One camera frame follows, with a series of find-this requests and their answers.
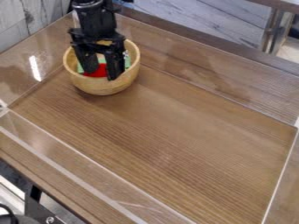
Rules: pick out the clear acrylic tray wall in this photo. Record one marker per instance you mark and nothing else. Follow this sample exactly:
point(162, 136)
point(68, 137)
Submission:
point(84, 186)

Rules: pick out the metal table leg background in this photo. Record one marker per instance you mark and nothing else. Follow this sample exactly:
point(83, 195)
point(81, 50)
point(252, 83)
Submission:
point(276, 30)

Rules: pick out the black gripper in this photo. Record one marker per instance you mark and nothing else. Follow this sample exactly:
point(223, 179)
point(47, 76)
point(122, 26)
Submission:
point(108, 44)

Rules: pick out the red round fruit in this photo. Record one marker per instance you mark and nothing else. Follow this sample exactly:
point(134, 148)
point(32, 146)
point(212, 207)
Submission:
point(100, 73)

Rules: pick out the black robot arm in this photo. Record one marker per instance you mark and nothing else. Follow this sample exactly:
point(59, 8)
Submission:
point(96, 17)

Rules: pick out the wooden bowl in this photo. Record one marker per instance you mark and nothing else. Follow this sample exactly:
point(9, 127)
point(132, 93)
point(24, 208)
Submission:
point(99, 85)

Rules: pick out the green sponge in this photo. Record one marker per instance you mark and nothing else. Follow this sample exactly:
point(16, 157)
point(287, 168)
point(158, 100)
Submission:
point(102, 60)

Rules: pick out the black table leg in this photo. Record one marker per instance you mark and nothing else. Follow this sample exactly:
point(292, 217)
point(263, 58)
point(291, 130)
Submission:
point(35, 210)

